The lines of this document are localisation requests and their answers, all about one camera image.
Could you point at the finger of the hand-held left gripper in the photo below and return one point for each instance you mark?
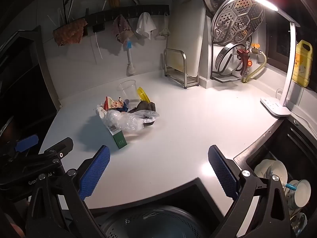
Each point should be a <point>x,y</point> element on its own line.
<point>26,141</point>
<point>58,146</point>

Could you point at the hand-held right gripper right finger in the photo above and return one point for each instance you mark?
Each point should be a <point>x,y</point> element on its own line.
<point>223,176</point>

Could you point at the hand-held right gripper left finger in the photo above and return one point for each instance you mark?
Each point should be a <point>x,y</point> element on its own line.
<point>95,173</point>

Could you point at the white paper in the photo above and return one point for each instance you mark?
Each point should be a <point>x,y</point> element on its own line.
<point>101,111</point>

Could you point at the black sink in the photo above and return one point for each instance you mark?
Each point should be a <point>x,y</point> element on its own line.
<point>198,193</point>

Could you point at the green cardboard box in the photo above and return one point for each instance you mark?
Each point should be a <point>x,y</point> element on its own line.
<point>120,140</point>

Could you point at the white bowl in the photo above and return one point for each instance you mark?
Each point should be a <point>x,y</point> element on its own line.
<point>272,169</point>

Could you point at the clear plastic bag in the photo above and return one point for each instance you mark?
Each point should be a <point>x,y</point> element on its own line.
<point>128,121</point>

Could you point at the black appliance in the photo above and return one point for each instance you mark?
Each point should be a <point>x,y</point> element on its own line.
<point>22,79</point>

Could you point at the red printed snack wrapper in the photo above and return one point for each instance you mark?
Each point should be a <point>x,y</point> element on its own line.
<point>113,103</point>

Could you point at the perforated steel basin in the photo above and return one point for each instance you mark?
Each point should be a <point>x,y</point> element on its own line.
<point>153,222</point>

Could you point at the dark dish drawer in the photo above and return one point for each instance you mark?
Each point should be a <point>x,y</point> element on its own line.
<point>297,148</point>

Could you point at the dark cloth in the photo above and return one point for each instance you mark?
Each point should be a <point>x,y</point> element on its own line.
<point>145,106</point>

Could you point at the clear plastic cup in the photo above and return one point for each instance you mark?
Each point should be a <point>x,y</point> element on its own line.
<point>127,90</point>

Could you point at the glass bowl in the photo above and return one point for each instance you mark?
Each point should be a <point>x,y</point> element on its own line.
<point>298,224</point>

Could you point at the metal board rack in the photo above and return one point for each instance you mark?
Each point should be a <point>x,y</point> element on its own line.
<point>184,78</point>

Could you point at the white brush with blue band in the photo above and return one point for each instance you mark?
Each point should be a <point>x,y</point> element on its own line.
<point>129,59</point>

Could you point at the brown mesh cloth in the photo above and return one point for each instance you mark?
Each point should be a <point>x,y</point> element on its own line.
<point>69,33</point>

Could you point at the glass pot lid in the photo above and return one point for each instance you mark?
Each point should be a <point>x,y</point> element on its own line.
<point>226,62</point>

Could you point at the white desk lamp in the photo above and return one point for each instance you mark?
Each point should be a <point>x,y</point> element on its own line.
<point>288,79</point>

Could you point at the red plastic tool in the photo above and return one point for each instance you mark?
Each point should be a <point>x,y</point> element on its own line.
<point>244,55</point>

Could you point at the pinkish dish cloth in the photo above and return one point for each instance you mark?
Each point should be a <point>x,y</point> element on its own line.
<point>121,28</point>

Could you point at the yellow plastic bottle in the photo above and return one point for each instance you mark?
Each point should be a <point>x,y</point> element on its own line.
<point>302,64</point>

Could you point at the white cutting board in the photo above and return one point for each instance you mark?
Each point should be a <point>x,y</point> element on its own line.
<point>185,34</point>

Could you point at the white hanging cloth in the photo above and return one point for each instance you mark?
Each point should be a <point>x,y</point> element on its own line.
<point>145,24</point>

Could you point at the perforated steel steamer plate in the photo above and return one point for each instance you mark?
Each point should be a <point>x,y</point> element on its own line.
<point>235,22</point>

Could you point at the white peeler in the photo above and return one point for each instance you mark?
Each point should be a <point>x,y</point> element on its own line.
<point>164,32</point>

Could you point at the black hook rail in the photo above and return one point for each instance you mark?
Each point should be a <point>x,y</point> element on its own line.
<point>138,11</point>

